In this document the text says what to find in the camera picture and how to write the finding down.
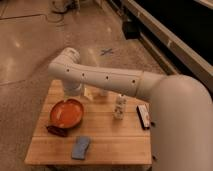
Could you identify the long beige wall ledge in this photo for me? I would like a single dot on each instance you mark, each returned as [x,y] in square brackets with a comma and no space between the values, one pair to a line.
[191,59]

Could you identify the blue sponge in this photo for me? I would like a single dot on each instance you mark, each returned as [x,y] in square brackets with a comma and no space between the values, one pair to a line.
[80,147]

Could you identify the white machine base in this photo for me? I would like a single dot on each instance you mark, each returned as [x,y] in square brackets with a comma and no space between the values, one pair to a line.
[61,6]

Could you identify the blue tape cross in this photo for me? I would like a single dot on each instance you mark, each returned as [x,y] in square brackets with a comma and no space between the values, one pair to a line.
[105,51]

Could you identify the black rectangular remote box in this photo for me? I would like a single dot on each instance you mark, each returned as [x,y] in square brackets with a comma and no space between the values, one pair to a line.
[143,116]

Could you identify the orange ceramic bowl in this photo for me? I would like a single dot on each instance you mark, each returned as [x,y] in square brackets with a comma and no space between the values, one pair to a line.
[66,114]

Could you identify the wooden table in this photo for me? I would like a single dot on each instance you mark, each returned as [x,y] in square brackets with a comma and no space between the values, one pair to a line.
[113,142]

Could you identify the black box on ledge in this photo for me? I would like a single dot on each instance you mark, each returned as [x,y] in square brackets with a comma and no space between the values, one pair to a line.
[130,30]

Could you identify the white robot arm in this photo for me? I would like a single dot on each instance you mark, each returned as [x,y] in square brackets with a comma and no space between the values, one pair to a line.
[181,109]

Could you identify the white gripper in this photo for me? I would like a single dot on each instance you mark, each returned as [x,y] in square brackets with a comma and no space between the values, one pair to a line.
[91,92]

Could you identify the dark red brown sausage toy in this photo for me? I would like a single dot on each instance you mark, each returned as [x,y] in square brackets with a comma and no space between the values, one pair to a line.
[57,131]

